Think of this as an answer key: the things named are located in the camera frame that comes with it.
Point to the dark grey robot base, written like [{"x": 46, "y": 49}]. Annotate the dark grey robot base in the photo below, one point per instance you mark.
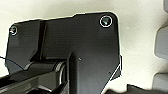
[{"x": 90, "y": 43}]

